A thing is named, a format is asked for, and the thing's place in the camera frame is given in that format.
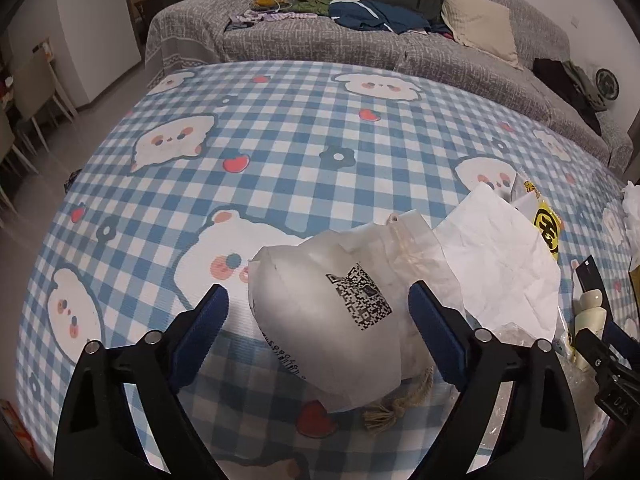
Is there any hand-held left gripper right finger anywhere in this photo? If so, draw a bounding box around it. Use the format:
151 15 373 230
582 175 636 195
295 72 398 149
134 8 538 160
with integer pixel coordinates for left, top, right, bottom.
407 280 586 480

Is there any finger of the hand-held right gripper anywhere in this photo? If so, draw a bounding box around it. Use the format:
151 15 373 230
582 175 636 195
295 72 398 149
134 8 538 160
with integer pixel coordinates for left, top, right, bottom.
604 319 640 357
574 326 632 387

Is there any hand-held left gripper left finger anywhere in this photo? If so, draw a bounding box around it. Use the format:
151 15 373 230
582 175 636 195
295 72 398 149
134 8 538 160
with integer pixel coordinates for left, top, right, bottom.
52 283 231 480

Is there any cream plastic bottle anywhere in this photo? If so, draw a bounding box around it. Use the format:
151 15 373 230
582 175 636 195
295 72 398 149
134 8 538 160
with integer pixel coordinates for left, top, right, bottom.
570 290 608 373

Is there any black card packet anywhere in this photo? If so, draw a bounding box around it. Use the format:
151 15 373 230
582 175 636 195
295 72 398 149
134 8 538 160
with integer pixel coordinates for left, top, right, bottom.
575 255 606 301

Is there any white paper sheet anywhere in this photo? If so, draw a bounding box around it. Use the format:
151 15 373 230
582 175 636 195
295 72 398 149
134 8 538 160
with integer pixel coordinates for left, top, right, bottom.
432 181 576 346

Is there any white drawstring bag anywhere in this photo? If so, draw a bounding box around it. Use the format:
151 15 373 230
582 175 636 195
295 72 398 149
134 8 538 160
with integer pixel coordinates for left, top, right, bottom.
247 210 468 433

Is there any yellow white snack wrapper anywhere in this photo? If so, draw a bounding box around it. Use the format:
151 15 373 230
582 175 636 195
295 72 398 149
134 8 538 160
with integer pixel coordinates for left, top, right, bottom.
507 175 563 263

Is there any white tissue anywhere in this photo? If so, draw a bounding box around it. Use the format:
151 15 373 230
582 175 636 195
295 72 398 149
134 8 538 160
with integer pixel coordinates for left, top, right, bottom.
620 180 640 266

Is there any blue checked bear tablecloth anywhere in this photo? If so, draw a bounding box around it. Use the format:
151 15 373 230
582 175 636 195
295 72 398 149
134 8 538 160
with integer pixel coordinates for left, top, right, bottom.
12 60 640 480

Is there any dark round disc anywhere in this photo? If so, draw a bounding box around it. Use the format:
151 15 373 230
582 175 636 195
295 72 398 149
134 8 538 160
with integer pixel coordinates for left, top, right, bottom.
595 68 620 102

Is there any grey green garment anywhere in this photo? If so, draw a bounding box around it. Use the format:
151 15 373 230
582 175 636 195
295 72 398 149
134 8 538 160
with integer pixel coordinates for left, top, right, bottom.
562 60 610 111

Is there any black garment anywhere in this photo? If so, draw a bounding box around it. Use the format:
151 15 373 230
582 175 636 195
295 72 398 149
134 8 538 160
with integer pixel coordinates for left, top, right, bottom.
532 57 603 136

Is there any grey sofa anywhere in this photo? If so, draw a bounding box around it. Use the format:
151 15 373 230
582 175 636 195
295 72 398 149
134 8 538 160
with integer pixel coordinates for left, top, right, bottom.
145 0 635 168

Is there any beige pillow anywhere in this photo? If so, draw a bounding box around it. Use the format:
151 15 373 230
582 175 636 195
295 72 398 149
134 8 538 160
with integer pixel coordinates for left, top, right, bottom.
440 0 523 71

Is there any purple striped cloth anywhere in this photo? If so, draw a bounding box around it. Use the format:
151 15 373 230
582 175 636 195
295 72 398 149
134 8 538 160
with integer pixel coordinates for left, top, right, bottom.
229 9 321 31

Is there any blue jacket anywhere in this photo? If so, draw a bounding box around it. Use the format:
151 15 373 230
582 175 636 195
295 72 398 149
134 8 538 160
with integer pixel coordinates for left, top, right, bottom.
328 0 433 35

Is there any green cloth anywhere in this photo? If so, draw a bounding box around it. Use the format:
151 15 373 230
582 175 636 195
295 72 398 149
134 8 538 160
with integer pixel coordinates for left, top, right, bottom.
290 0 348 15

